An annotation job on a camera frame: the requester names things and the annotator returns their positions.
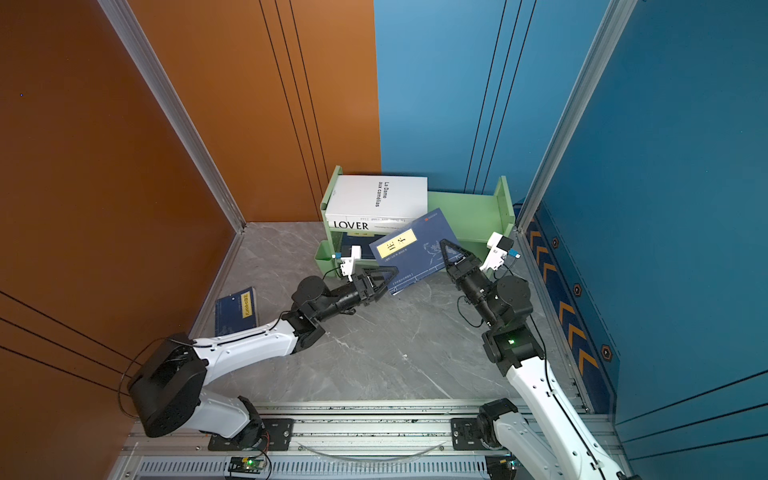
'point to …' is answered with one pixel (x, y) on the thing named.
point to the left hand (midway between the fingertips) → (398, 276)
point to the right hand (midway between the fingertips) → (435, 244)
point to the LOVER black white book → (389, 224)
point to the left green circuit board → (246, 465)
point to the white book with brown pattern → (381, 196)
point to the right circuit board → (501, 467)
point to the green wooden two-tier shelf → (472, 219)
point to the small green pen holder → (325, 260)
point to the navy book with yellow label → (363, 240)
